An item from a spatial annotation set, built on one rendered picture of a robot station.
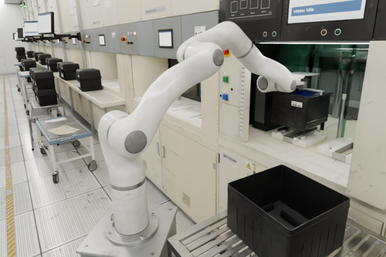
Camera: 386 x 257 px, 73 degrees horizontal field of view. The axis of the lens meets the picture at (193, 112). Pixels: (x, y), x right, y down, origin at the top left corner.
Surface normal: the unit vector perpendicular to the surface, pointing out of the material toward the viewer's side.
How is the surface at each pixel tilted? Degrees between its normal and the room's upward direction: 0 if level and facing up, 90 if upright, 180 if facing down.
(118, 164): 31
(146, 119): 64
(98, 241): 0
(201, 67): 107
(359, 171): 90
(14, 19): 90
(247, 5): 90
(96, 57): 90
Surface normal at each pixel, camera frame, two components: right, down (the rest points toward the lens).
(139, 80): 0.58, 0.22
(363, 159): -0.82, 0.17
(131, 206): 0.34, 0.25
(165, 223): -0.02, -0.96
